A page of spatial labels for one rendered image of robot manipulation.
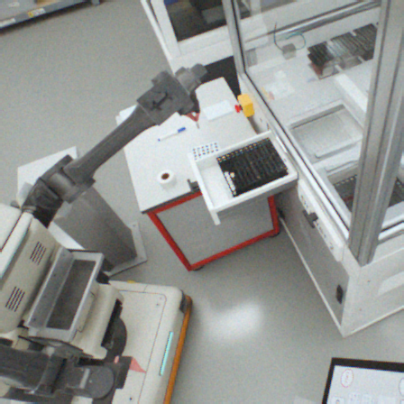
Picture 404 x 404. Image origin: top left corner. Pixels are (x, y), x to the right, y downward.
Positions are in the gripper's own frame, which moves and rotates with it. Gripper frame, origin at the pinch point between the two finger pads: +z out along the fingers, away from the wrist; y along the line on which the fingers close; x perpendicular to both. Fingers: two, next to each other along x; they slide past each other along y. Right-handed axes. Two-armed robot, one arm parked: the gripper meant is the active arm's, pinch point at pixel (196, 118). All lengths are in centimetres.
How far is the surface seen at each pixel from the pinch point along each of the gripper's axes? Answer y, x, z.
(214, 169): -16.1, -1.6, 13.8
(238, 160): -19.5, -12.2, 7.6
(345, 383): -102, -24, -6
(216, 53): 58, -14, 15
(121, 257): -2, 71, 89
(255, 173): -27.8, -17.1, 7.4
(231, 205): -37.2, -5.8, 9.1
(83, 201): 1, 64, 33
